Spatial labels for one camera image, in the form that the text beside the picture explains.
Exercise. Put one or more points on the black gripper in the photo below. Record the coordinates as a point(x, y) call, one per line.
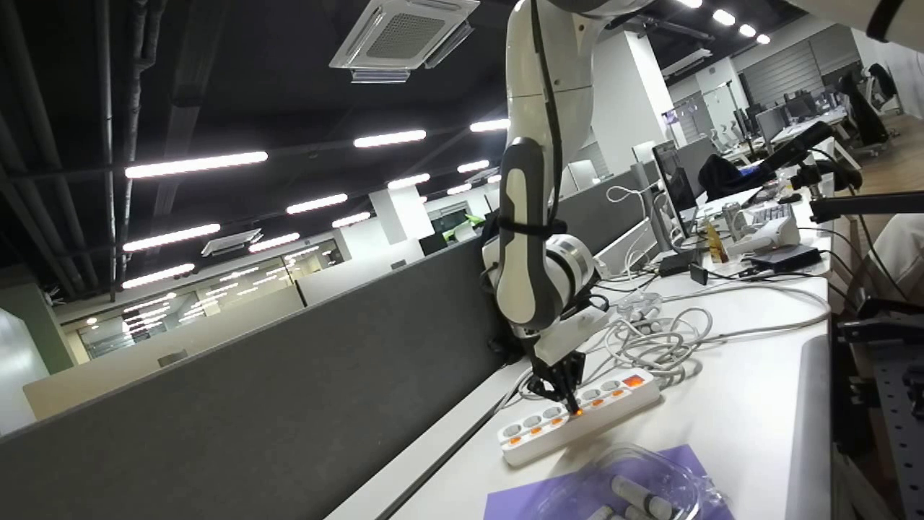
point(555, 371)

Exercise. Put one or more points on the white power strip orange switches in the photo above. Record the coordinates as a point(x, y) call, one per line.
point(578, 417)

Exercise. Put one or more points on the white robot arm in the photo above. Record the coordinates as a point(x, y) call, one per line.
point(538, 175)

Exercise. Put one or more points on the clear plastic bag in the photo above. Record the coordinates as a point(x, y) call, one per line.
point(644, 487)

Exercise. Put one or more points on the white tube with black cap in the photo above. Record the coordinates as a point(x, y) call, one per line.
point(636, 498)

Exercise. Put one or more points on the black computer monitor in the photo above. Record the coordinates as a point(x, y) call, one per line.
point(678, 176)

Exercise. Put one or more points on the white desktop device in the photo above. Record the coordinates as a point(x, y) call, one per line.
point(763, 225)

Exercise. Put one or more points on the fluorescent ceiling light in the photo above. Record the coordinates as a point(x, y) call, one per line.
point(171, 238)
point(490, 125)
point(197, 164)
point(387, 140)
point(317, 203)

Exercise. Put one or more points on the grey desk partition panel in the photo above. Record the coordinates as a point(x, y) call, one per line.
point(240, 413)

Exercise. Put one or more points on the ceiling air conditioner unit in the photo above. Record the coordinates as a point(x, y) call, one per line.
point(406, 36)

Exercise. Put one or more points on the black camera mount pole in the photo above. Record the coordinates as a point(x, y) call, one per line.
point(868, 203)

